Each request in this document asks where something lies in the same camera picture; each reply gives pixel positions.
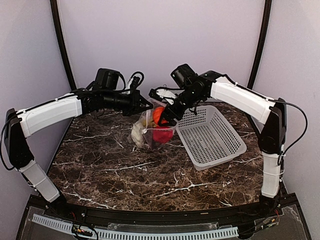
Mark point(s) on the black front rail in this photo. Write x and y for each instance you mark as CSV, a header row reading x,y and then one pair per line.
x,y
236,215

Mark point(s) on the orange toy pumpkin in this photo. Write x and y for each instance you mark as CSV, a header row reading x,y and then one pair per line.
x,y
156,115

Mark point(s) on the black frame post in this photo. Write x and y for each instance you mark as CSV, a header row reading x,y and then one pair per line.
x,y
61,43
260,44

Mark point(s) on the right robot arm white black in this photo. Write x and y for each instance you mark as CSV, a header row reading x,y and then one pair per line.
x,y
271,113

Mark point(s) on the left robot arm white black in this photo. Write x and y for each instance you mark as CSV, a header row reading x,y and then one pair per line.
x,y
109,90

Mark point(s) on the right black frame post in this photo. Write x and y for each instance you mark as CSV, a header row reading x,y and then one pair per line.
x,y
260,44

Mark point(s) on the red toy bell pepper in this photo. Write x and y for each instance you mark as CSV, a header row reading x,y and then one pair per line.
x,y
162,134

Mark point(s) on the small circuit board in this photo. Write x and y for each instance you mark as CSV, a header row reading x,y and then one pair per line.
x,y
78,232

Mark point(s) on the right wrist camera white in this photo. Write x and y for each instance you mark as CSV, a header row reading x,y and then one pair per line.
x,y
162,95

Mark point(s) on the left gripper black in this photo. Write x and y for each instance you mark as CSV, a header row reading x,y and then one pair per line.
x,y
135,107

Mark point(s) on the left black frame post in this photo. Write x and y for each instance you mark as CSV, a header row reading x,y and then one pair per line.
x,y
61,43

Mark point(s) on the white toy cauliflower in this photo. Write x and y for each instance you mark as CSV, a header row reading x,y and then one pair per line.
x,y
137,134

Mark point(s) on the white slotted cable duct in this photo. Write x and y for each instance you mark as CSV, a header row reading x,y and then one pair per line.
x,y
140,232

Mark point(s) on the white plastic mesh basket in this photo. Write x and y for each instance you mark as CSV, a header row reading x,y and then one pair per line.
x,y
209,139

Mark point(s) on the clear zip top bag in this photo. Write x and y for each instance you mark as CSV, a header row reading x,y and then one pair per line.
x,y
146,134

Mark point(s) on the dark red toy grapes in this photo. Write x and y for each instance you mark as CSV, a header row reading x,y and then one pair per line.
x,y
154,145

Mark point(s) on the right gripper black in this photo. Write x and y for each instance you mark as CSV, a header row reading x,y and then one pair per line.
x,y
169,109

